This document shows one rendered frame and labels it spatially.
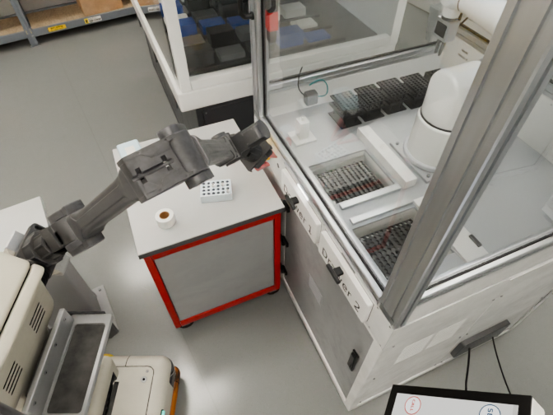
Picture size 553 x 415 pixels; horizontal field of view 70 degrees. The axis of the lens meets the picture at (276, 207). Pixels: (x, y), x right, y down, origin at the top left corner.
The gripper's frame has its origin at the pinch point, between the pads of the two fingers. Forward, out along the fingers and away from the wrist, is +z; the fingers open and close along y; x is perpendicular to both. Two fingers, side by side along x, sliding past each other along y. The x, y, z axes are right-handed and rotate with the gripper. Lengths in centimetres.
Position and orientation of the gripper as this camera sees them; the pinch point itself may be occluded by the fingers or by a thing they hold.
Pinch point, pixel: (271, 159)
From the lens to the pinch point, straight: 127.0
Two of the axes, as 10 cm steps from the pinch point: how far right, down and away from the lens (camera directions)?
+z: 5.5, 1.3, 8.3
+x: -5.3, -7.2, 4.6
